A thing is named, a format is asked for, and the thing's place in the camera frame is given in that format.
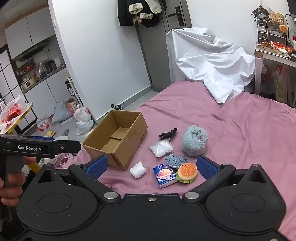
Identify brown cardboard box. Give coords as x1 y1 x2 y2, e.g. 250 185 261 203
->
82 109 148 171

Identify white upper cabinet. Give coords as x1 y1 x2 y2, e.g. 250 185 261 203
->
5 9 55 59

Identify red plastic bag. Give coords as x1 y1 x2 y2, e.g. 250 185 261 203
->
0 95 28 131

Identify gold rimmed table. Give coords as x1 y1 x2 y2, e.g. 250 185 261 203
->
0 103 41 174

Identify grey denim plush toy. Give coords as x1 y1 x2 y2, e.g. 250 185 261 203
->
164 154 188 168

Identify woven basket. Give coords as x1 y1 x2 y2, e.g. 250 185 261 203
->
269 13 284 24

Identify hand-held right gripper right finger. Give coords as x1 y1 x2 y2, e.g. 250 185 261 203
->
182 155 269 204

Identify pink printed mat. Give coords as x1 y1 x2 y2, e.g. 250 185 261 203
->
53 152 75 170

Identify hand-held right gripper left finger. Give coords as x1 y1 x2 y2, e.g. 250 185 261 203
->
35 155 122 204

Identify tied white plastic bag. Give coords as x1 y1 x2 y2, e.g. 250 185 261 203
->
74 105 92 122

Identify red boxes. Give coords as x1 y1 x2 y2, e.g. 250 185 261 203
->
260 41 296 52

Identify burger plush toy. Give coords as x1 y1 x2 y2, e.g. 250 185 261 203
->
175 163 198 185

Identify beige tote bag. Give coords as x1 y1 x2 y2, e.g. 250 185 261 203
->
262 65 292 102

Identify grey drawer organizer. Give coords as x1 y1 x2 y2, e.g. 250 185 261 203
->
256 19 287 44

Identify black door handle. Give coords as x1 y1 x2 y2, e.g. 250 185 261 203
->
168 6 184 26

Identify person's left hand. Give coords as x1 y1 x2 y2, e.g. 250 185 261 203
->
0 157 37 207

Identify grey fluffy plush toy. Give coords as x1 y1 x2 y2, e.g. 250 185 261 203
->
182 125 208 157

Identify white cabinet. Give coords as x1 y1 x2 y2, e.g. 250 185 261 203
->
5 9 55 59
23 68 80 123

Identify bottled water pack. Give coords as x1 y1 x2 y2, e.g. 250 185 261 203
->
36 116 51 132

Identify white cloth cover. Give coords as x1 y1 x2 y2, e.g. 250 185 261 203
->
166 27 256 103

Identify range hood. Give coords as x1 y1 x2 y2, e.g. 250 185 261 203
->
13 42 50 62

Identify small orange cardboard box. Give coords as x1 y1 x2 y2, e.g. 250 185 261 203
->
67 98 78 114

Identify dark ornament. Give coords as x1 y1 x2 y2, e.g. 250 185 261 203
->
252 6 270 19

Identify white paddle with grey handle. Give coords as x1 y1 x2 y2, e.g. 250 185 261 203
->
55 128 70 141

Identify clear bag of white filling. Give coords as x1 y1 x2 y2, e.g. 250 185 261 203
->
149 140 174 158

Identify black plush toy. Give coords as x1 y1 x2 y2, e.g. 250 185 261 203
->
159 127 178 140

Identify white folded plastic bag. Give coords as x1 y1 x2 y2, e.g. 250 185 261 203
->
129 161 147 179

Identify white lower cabinet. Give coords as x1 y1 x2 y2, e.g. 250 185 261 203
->
23 68 80 123

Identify pink bedsheet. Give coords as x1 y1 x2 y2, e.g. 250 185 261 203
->
52 80 296 241

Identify dark grey door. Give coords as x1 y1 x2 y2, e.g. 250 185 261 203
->
136 0 192 92

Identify hanging clothes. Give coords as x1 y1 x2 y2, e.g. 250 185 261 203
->
117 0 162 27

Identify blue tissue pack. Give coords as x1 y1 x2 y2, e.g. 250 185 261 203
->
153 163 178 189

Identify grey-blue bag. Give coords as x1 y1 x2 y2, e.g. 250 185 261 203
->
52 100 73 123

